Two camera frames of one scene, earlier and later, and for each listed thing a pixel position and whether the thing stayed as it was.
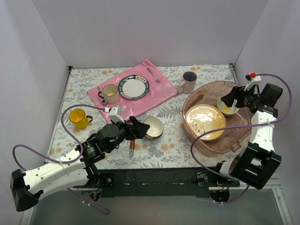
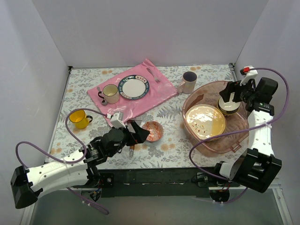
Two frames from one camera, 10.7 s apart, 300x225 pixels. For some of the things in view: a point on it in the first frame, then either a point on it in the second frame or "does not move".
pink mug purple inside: [188, 85] does not move
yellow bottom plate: [201, 118] does not move
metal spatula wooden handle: [132, 145] does not move
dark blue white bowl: [156, 129] to [230, 107]
